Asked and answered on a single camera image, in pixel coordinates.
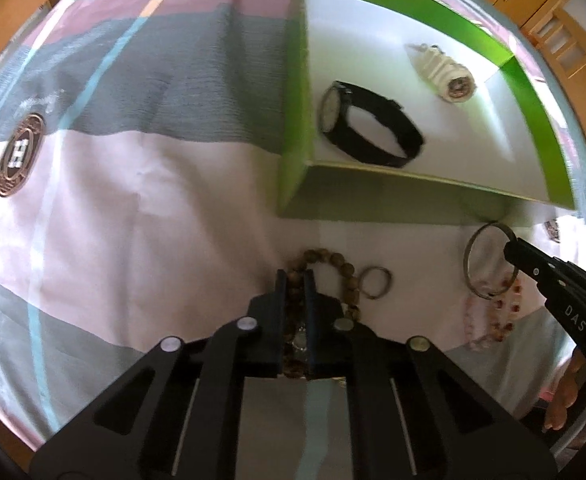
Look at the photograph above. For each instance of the green cardboard box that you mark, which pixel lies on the green cardboard box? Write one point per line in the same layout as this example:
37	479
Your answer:
473	130

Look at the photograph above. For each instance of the large metal bangle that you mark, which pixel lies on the large metal bangle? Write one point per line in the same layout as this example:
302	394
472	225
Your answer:
467	260

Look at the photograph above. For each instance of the pink and grey checked bedsheet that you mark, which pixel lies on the pink and grey checked bedsheet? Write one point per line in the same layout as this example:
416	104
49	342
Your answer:
123	185

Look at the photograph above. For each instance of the white wristwatch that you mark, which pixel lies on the white wristwatch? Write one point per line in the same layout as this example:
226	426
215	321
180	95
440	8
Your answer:
445	76

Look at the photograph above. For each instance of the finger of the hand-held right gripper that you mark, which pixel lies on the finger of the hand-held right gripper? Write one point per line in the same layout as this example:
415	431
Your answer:
528	259

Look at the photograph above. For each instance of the small dark trinket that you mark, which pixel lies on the small dark trinket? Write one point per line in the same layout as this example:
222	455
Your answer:
552	231

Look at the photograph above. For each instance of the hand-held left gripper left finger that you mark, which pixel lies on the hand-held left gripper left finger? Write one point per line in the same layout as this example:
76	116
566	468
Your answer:
280	302

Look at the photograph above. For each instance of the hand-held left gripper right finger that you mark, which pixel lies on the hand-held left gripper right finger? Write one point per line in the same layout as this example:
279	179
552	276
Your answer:
311	302

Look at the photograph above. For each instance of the slatted wooden bed frame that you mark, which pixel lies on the slatted wooden bed frame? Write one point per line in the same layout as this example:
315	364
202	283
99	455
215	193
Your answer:
568	35

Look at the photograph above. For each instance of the person's right hand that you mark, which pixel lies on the person's right hand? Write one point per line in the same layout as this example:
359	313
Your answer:
565	400

